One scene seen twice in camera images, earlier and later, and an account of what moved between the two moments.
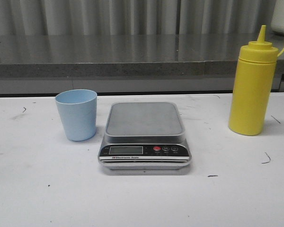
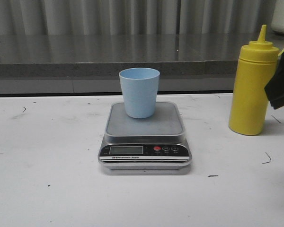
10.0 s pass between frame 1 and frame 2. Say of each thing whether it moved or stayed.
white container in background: stayed
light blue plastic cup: moved
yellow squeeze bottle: stayed
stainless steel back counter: stayed
